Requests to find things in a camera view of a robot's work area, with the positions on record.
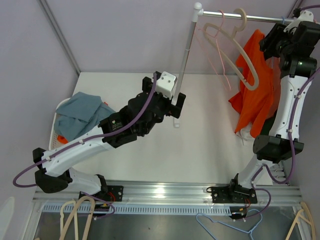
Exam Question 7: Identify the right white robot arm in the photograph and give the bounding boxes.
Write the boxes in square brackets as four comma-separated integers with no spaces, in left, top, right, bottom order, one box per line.
[226,20,320,204]

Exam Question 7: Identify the metal clothes rack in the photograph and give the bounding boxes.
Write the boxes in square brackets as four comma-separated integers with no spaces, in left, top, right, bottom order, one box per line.
[170,2,298,129]

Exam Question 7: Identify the white plastic laundry basket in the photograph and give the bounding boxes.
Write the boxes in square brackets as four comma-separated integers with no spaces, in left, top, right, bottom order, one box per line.
[48,112,64,151]

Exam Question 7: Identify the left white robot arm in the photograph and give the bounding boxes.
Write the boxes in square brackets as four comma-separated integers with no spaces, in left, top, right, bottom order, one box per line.
[32,71,186,201]

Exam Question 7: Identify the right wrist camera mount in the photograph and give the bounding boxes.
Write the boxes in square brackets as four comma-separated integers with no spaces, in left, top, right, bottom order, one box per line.
[283,10,314,33]

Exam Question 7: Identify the wooden hanger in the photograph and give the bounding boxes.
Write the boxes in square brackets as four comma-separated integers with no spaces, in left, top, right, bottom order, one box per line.
[203,8,260,91]
[285,201,316,240]

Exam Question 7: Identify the pink wire hanger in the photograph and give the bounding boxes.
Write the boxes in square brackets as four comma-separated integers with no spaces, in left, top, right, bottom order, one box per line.
[194,9,231,91]

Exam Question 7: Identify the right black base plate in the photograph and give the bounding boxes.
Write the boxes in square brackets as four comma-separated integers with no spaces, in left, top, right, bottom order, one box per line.
[206,185,258,204]

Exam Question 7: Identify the blue wire hanger on floor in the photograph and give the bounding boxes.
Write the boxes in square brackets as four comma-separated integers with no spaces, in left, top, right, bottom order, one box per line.
[195,209,263,240]

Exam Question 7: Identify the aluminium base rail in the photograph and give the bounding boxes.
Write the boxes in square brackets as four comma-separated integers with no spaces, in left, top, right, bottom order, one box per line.
[32,159,303,216]

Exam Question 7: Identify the orange t shirt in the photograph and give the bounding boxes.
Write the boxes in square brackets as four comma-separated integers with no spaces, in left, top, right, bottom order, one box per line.
[56,101,110,145]
[227,29,275,140]

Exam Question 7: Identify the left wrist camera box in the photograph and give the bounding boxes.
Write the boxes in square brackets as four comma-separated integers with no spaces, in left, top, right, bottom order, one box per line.
[155,71,178,100]

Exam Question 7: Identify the wooden hangers bottom left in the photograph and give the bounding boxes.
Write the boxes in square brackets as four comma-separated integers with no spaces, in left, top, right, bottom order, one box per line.
[59,195,95,240]

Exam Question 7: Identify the blue grey t shirt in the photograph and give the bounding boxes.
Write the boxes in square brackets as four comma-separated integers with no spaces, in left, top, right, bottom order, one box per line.
[54,91,116,141]

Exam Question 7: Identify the green and pink shirt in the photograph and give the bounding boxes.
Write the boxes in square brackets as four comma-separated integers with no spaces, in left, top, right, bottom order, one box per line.
[260,57,281,135]

